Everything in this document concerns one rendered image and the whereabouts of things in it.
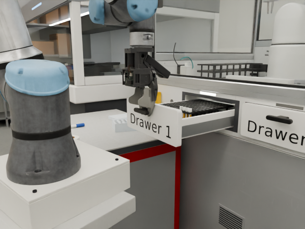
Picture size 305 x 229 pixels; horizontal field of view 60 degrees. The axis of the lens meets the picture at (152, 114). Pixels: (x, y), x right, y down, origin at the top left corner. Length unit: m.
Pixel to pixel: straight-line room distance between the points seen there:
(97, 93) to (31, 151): 1.12
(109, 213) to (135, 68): 0.42
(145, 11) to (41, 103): 0.30
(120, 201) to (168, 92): 0.70
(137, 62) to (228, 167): 0.52
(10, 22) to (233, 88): 0.69
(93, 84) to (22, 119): 1.11
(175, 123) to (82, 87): 0.94
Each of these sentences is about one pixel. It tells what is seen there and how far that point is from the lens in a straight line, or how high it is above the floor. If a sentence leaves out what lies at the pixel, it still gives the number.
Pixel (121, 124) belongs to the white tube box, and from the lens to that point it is 1.13.
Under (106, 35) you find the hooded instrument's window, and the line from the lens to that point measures 1.69.
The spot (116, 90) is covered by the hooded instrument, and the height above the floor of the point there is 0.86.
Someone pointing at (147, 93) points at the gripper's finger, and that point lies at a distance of 0.82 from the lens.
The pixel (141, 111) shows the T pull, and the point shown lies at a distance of 0.83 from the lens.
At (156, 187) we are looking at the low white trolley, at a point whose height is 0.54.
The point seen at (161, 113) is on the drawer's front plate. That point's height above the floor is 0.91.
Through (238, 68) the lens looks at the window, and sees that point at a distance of 0.96.
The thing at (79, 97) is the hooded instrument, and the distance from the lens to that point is 1.61.
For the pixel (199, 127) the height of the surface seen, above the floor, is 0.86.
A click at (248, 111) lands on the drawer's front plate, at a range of 0.91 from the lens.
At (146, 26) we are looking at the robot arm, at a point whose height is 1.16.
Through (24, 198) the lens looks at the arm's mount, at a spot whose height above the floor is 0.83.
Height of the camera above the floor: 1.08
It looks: 13 degrees down
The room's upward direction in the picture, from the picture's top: straight up
